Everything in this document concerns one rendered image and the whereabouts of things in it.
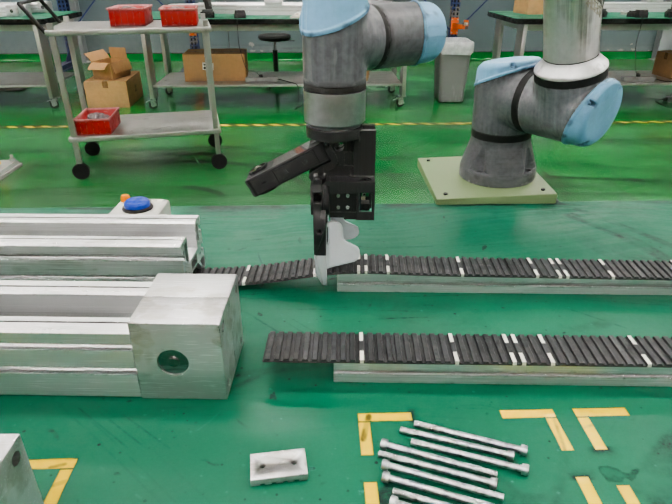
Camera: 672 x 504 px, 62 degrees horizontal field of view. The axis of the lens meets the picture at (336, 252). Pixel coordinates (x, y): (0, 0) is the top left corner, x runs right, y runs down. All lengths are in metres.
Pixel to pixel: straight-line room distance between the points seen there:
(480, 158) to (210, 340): 0.73
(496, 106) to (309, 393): 0.69
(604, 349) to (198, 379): 0.43
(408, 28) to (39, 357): 0.54
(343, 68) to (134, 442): 0.45
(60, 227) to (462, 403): 0.59
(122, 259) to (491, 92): 0.71
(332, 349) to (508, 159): 0.64
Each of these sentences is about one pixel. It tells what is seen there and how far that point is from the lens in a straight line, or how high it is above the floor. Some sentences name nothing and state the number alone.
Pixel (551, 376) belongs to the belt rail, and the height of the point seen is 0.79.
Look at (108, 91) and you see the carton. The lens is 5.74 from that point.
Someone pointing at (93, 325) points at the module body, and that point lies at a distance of 0.61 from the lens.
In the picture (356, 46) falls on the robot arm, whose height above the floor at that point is 1.10.
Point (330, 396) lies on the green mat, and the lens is 0.61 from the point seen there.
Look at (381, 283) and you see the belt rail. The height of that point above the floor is 0.79.
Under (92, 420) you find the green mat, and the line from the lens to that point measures 0.63.
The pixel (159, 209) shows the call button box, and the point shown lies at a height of 0.84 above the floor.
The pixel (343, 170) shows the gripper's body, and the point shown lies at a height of 0.95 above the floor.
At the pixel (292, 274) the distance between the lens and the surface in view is 0.77.
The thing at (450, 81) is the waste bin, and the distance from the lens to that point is 5.64.
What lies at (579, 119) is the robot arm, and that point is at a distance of 1.01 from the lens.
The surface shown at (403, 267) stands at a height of 0.82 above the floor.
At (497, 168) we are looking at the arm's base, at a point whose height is 0.84.
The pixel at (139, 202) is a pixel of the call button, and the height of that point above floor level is 0.85.
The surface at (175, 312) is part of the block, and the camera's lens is 0.59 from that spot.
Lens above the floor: 1.18
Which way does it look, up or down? 27 degrees down
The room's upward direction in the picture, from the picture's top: straight up
